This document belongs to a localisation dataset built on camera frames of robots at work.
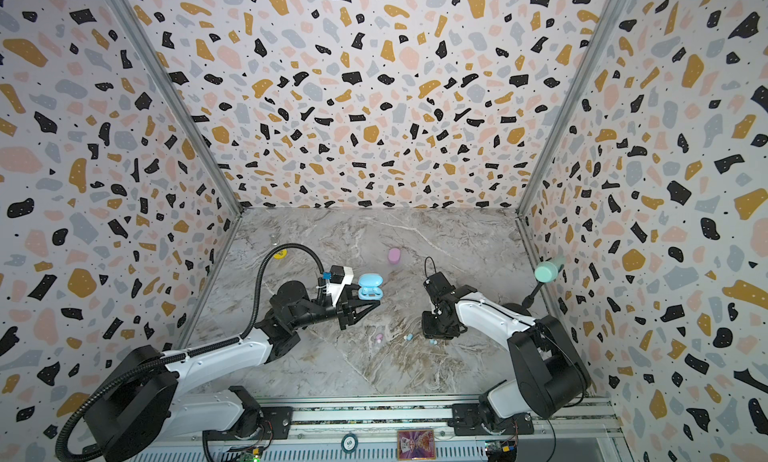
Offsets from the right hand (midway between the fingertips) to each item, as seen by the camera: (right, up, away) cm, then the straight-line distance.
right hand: (427, 329), depth 87 cm
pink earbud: (-14, -3, +1) cm, 14 cm away
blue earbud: (-5, -3, +1) cm, 6 cm away
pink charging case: (-10, +20, +19) cm, 30 cm away
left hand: (-13, +13, -17) cm, 25 cm away
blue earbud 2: (+2, -4, 0) cm, 4 cm away
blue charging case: (-15, +15, -16) cm, 26 cm away
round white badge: (-20, -22, -16) cm, 34 cm away
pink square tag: (-4, -22, -17) cm, 28 cm away
